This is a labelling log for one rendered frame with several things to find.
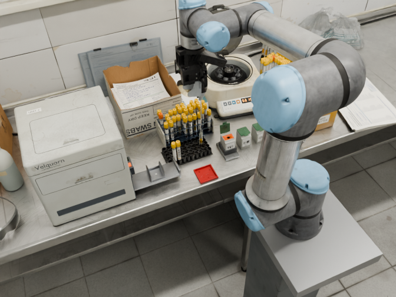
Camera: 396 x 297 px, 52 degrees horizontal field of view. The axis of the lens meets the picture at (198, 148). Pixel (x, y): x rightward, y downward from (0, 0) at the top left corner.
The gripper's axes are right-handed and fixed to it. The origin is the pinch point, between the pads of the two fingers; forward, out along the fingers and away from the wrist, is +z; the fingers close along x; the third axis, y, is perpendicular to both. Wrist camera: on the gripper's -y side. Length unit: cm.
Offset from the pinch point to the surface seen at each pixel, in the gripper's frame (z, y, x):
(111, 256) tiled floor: 114, 45, -23
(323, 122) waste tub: 22, -47, 10
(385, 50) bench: 26, -107, -23
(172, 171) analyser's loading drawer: 22.0, 15.1, 9.4
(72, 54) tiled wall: 6, 34, -51
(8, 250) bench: 26, 72, 15
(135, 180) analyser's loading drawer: 22.1, 27.9, 8.0
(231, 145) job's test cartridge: 20.7, -8.8, 7.6
